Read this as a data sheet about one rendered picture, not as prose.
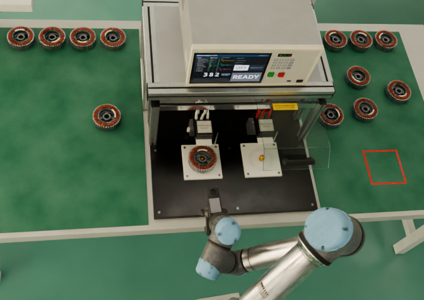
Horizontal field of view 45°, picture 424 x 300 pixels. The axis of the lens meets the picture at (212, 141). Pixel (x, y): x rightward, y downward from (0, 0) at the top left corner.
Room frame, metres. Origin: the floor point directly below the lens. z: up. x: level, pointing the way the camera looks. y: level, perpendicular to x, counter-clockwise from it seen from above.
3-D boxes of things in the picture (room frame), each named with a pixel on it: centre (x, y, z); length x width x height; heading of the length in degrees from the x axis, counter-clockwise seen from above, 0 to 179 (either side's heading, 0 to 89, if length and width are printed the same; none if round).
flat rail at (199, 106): (1.07, -0.06, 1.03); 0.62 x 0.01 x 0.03; 110
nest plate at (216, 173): (0.93, 0.02, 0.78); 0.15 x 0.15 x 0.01; 20
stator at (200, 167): (0.93, 0.02, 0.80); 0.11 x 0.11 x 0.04
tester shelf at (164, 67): (1.27, 0.01, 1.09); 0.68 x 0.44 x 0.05; 110
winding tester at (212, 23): (1.28, 0.00, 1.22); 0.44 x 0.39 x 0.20; 110
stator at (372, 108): (1.41, -0.61, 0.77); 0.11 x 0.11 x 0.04
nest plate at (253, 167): (1.01, -0.21, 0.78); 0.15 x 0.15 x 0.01; 20
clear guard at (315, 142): (1.04, -0.26, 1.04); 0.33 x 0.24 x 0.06; 20
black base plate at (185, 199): (0.99, -0.09, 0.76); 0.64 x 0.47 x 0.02; 110
